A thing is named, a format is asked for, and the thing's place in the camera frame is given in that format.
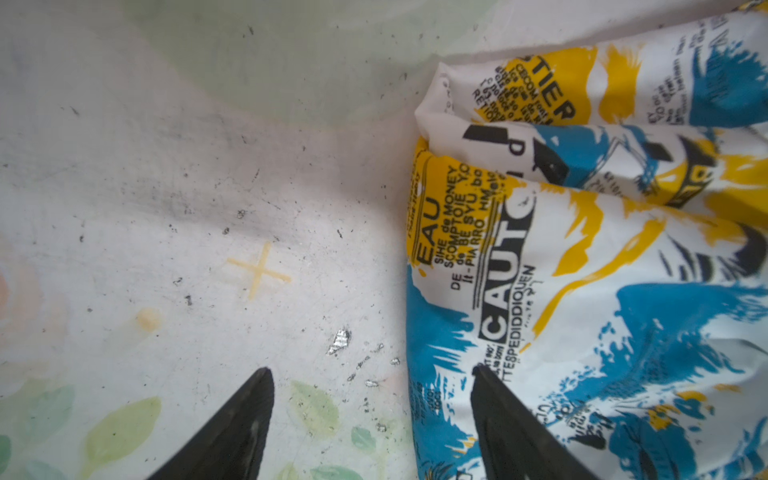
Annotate printed white blue yellow shorts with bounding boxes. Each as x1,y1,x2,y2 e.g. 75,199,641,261
406,1,767,479

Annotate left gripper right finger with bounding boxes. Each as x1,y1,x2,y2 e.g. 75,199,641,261
470,364,596,480

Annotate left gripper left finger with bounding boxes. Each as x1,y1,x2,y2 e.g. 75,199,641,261
150,367,275,480

